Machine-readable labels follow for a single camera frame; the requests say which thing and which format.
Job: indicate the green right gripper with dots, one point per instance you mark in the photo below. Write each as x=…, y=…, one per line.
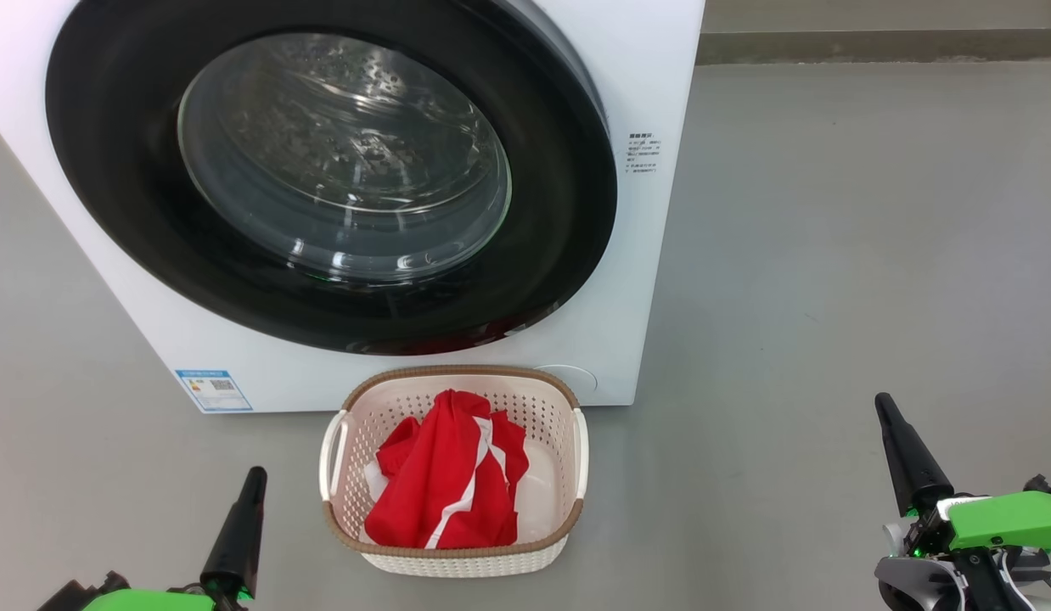
x=1009, y=518

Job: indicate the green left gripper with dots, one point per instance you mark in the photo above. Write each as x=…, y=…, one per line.
x=152, y=602

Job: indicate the red garment with white stripes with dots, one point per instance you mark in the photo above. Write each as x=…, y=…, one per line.
x=441, y=484

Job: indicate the black round glass washer door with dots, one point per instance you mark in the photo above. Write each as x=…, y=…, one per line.
x=118, y=170

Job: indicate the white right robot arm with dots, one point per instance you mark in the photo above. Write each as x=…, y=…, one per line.
x=916, y=581

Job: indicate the white front-load washing machine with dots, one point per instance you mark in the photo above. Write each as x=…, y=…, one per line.
x=644, y=280

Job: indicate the cream perforated laundry basket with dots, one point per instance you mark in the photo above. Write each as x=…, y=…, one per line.
x=542, y=407

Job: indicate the blue energy label sticker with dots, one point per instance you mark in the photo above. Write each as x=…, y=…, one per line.
x=213, y=390

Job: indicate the round white filter cover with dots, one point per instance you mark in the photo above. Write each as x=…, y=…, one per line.
x=576, y=378

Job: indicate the grey skirting board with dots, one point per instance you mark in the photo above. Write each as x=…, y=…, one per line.
x=882, y=47

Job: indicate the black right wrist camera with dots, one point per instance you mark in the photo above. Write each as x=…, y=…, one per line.
x=1048, y=486

